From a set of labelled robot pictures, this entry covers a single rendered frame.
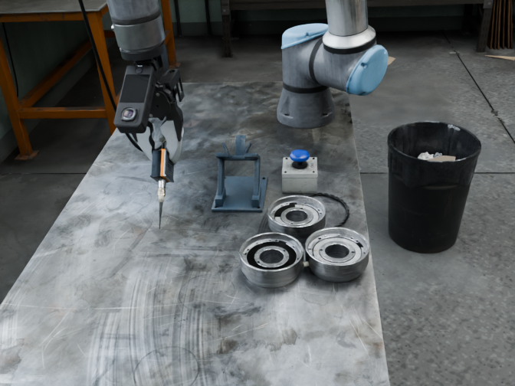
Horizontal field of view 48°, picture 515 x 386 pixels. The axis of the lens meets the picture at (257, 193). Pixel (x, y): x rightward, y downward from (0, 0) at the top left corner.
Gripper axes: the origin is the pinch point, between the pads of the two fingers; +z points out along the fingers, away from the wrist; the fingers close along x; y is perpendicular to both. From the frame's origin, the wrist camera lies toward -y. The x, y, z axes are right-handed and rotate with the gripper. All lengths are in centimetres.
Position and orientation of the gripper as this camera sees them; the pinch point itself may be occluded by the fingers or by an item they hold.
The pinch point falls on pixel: (163, 159)
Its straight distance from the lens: 103.0
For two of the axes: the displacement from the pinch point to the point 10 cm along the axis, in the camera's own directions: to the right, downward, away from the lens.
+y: 1.6, -5.6, 8.1
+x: -9.8, 0.0, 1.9
